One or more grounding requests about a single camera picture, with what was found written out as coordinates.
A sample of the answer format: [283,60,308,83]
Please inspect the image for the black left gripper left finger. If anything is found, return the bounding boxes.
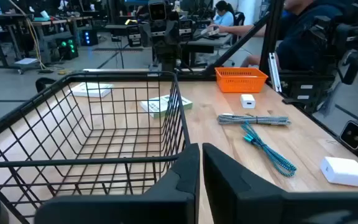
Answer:
[34,142,201,224]

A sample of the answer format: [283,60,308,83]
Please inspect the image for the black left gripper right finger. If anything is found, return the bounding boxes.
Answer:
[202,142,358,224]

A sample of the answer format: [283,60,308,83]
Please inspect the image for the teal braided cable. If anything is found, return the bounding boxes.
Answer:
[240,121,298,178]

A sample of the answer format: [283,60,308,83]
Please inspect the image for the white card reader box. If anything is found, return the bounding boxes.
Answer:
[140,94,194,119]

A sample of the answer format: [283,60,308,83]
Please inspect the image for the grey braided cable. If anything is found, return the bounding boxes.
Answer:
[217,113,292,126]

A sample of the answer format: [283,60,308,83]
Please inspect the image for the large white wall charger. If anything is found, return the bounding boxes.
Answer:
[319,156,358,188]

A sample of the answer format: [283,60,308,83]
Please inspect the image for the small white charger cube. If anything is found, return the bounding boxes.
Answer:
[240,93,257,110]

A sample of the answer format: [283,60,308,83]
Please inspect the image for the black drawer unit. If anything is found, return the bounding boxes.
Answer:
[178,19,195,42]
[126,24,142,48]

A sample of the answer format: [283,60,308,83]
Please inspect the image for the grey office desk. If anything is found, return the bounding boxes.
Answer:
[178,30,233,68]

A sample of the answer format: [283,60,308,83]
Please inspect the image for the person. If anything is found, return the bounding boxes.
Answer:
[209,0,346,72]
[208,0,236,35]

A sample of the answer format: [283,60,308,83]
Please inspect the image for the computer with blue lights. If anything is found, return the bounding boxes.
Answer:
[80,29,99,47]

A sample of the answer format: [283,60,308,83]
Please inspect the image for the orange plastic basket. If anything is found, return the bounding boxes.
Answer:
[214,67,269,93]

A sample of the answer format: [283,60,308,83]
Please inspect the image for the white box with printed label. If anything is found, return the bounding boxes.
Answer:
[70,82,114,98]

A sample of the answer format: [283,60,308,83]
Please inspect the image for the computer with green lights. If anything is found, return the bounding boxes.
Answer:
[57,36,80,60]

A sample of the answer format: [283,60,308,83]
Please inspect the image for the grey workshop desk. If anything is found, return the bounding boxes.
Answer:
[31,17,94,63]

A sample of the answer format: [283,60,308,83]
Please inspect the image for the black wire basket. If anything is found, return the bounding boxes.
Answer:
[0,70,191,224]

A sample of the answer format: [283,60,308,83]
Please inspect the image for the silver metal bracket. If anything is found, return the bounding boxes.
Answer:
[267,52,283,93]

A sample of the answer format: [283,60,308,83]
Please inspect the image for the yellow hanging cable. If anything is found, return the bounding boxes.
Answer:
[7,0,47,71]

